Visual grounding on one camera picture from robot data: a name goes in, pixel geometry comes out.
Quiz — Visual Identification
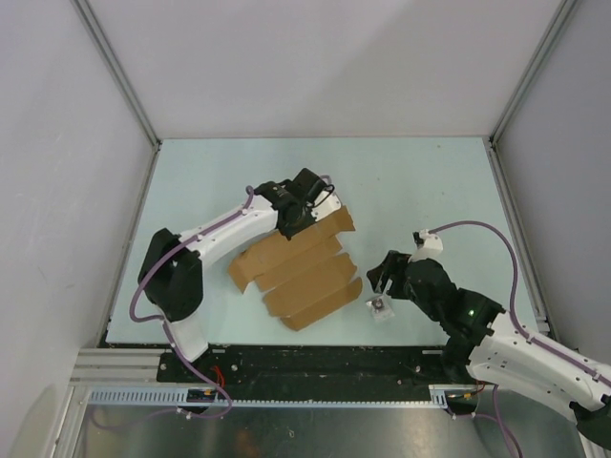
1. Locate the aluminium rail right side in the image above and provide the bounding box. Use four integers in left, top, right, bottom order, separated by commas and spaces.
484, 137, 557, 339

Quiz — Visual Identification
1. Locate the aluminium corner post left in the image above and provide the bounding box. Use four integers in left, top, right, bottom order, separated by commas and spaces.
71, 0, 161, 150

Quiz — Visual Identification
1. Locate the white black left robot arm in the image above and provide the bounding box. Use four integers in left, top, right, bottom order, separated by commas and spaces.
128, 168, 342, 382

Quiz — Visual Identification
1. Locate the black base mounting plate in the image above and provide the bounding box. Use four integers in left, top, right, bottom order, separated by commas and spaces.
95, 341, 478, 388

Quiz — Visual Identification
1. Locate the small clear plastic packet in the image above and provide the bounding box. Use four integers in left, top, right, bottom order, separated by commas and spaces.
366, 296, 394, 323

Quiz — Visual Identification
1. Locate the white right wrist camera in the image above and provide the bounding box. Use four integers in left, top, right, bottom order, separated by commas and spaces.
410, 230, 443, 262

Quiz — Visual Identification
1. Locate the aluminium corner post right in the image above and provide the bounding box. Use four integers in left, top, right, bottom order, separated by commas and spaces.
489, 0, 582, 146

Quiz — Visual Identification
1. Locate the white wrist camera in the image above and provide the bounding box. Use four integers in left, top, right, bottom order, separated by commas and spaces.
410, 230, 443, 262
311, 184, 343, 221

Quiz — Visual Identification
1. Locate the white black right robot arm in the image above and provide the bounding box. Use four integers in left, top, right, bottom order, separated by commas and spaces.
367, 250, 610, 448

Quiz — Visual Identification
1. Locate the grey slotted cable duct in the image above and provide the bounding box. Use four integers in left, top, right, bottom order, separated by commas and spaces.
88, 385, 475, 408

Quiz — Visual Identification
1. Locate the brown cardboard box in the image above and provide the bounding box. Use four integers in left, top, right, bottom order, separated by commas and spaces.
228, 206, 363, 331

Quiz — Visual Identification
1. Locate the aluminium corner post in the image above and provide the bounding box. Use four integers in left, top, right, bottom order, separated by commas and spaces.
489, 0, 582, 146
71, 0, 161, 150

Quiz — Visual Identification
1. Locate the aluminium front rail profile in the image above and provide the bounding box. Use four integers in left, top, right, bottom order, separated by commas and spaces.
71, 348, 164, 384

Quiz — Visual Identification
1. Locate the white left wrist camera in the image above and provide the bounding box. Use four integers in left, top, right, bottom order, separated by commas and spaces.
311, 184, 343, 221

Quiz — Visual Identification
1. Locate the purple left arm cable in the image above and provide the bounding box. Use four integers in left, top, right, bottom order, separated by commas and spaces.
131, 175, 335, 421

